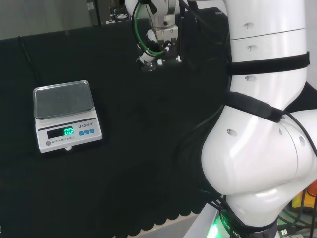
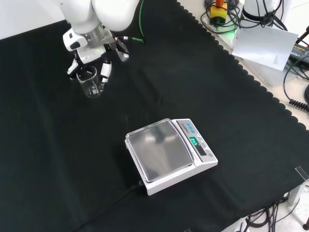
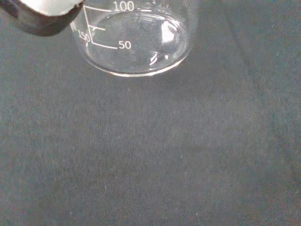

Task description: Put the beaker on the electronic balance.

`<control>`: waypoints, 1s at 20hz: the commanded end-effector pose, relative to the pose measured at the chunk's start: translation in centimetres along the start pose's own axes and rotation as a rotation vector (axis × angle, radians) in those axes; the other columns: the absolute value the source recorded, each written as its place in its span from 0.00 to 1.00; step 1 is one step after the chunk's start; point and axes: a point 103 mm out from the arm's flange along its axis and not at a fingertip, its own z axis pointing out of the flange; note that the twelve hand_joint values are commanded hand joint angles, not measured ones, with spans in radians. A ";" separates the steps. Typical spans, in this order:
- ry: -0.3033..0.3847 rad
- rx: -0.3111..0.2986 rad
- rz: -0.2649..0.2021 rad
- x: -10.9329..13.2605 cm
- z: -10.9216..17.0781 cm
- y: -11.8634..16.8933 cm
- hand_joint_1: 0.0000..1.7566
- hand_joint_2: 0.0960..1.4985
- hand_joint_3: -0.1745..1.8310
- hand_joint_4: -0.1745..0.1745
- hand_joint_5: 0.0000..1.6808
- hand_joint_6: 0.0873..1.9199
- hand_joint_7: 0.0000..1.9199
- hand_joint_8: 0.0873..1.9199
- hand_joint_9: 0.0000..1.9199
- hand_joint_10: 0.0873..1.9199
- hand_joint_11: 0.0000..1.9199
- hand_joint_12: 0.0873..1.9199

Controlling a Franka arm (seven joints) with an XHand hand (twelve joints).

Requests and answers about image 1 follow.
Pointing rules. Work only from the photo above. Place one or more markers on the yellow stop button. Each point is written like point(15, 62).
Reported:
point(307, 196)

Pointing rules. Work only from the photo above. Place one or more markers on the black bench cloth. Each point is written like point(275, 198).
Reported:
point(138, 138)

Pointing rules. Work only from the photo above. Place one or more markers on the white electronic balance steel pan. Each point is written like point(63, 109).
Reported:
point(67, 119)

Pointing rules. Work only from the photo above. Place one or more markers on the grey background equipment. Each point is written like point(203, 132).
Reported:
point(112, 11)

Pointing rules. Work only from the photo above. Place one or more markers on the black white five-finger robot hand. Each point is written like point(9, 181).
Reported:
point(168, 34)

